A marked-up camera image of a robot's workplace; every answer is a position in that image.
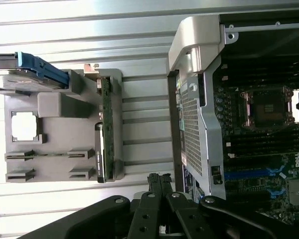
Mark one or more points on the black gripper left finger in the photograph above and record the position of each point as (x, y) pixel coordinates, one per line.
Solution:
(144, 216)

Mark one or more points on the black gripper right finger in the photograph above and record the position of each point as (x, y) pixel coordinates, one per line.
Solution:
(184, 211)

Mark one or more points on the blue expansion slot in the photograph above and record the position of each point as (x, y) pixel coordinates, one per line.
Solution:
(246, 174)

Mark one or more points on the open grey PC case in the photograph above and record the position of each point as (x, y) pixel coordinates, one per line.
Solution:
(209, 119)

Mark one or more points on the green motherboard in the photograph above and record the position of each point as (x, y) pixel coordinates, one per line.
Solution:
(279, 159)

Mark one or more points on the grey plastic parts rack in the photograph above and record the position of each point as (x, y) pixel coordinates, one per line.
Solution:
(64, 139)

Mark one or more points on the CPU socket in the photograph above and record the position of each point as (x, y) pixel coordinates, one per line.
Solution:
(266, 107)

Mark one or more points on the silver CPU chip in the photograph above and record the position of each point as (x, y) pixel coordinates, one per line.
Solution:
(24, 127)

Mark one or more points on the hard disk in blue caddy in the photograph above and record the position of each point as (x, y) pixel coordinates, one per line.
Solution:
(27, 79)

